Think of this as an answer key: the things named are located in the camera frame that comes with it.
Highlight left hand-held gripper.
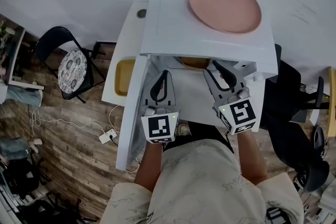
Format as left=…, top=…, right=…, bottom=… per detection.
left=140, top=70, right=181, bottom=144

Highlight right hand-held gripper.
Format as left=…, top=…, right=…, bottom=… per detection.
left=203, top=60, right=258, bottom=136

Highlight yellow tray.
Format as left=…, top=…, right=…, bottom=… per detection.
left=180, top=57, right=211, bottom=70
left=114, top=59, right=137, bottom=97

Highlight white microwave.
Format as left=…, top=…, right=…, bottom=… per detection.
left=115, top=0, right=279, bottom=172

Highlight person's right forearm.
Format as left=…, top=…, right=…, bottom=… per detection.
left=236, top=130, right=269, bottom=187

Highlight person's left forearm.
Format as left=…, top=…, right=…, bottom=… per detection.
left=134, top=142, right=165, bottom=194

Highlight person's left shoe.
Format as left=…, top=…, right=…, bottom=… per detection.
left=176, top=122, right=192, bottom=136

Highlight person's black trousers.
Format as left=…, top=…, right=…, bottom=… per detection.
left=162, top=120, right=234, bottom=154

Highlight white power strip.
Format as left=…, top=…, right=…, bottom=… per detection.
left=99, top=128, right=120, bottom=144

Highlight pink plate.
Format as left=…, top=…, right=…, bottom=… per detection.
left=187, top=0, right=263, bottom=35

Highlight black office chair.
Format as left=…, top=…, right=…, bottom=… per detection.
left=259, top=44, right=331, bottom=193

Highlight patterned round seat cushion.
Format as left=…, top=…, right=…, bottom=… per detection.
left=57, top=49, right=88, bottom=94

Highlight person's cream shirt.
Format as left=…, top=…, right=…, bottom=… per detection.
left=99, top=138, right=305, bottom=224

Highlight light wooden desk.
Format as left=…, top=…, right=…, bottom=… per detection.
left=327, top=67, right=336, bottom=138

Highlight black folding chair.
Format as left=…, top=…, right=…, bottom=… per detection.
left=35, top=26, right=107, bottom=104

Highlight black harness buckle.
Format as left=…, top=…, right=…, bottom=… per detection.
left=266, top=207, right=287, bottom=224

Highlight white side table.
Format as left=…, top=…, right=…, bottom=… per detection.
left=0, top=26, right=45, bottom=91

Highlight black swivel chair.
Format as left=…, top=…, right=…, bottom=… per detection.
left=0, top=157, right=90, bottom=224

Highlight white power strip cable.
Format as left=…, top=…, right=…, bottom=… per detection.
left=26, top=107, right=106, bottom=140

